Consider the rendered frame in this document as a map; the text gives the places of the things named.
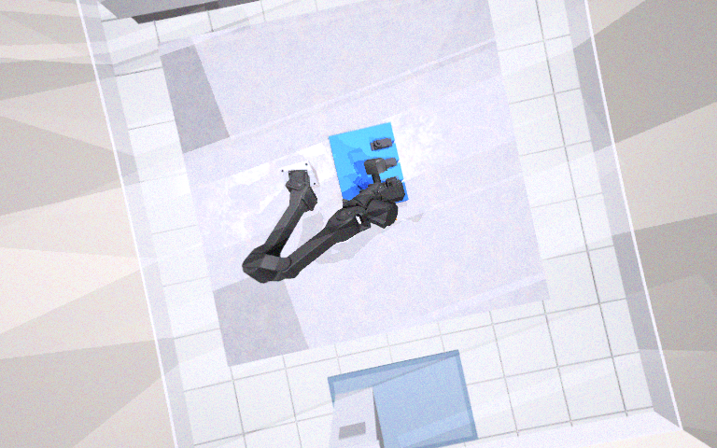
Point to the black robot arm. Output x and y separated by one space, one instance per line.
265 263

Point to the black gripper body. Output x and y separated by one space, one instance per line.
374 167

